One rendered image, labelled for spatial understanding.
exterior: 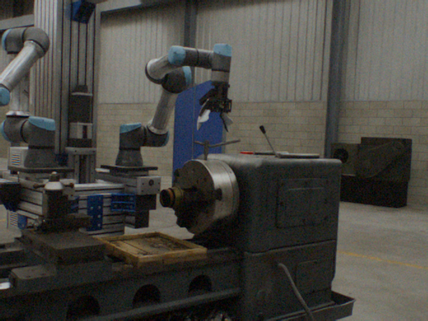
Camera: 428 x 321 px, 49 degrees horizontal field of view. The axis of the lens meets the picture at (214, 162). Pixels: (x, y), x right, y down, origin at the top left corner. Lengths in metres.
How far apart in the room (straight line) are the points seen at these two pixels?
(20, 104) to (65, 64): 0.33
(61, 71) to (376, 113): 10.24
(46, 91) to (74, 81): 0.15
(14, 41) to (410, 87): 10.48
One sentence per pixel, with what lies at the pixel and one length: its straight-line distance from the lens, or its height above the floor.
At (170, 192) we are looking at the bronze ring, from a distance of 1.89.
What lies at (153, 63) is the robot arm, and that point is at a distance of 2.21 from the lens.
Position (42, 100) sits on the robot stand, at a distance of 2.62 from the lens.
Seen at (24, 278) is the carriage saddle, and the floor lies 0.90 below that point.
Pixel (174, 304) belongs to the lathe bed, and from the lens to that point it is 1.84.
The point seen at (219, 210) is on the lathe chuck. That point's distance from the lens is 1.88.
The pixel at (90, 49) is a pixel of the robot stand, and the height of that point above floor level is 1.77.
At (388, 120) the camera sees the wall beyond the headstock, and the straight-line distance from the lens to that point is 12.06.
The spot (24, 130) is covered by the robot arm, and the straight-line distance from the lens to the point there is 2.32.
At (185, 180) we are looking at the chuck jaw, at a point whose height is 1.15.
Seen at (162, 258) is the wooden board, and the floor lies 0.89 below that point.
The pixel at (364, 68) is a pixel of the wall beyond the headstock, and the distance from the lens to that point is 12.46.
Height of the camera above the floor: 1.33
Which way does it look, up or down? 3 degrees down
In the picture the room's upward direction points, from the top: 2 degrees clockwise
